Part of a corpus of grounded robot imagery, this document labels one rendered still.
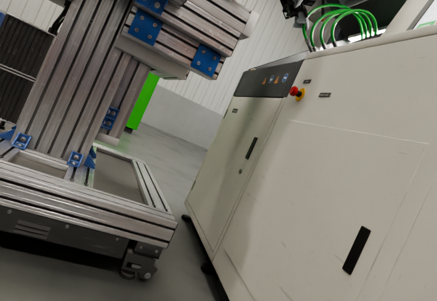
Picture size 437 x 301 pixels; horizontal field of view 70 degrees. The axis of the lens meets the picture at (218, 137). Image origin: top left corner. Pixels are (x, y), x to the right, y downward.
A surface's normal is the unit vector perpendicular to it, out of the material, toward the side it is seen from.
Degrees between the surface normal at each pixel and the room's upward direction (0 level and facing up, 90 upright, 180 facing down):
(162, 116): 90
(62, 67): 90
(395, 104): 90
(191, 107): 90
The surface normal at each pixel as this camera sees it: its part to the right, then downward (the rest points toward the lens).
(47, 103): 0.34, 0.17
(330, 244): -0.87, -0.39
